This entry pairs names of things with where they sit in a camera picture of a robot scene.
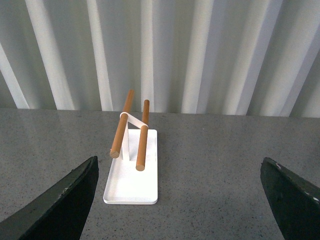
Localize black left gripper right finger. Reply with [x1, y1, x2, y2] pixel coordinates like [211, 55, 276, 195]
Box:
[260, 157, 320, 240]

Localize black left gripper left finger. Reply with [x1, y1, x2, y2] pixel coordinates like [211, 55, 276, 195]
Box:
[0, 156, 99, 240]

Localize white rack with wooden bars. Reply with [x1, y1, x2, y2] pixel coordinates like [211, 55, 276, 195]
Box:
[103, 89, 158, 205]

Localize white pleated curtain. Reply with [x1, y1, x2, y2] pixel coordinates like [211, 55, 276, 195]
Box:
[0, 0, 320, 118]

